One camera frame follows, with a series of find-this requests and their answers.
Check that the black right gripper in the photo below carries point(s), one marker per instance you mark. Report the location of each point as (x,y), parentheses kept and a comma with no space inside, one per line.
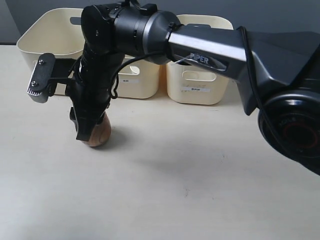
(93,77)

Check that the brown wooden cup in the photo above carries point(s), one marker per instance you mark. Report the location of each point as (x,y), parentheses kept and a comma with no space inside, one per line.
(100,134)

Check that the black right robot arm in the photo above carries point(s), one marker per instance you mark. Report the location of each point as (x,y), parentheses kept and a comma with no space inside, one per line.
(276,73)

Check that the cream bin middle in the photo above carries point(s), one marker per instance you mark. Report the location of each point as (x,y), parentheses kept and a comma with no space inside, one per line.
(139,80)

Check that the cream bin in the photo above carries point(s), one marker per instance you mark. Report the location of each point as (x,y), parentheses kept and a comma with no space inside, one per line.
(139,80)
(192,85)
(58,31)

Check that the cream bin left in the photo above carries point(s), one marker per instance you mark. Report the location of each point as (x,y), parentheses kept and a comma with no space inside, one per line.
(58,31)

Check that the cream bin right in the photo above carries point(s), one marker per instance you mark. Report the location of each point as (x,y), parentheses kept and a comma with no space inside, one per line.
(192,85)

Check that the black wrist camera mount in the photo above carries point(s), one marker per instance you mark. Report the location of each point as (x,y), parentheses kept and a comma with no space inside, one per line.
(50,71)

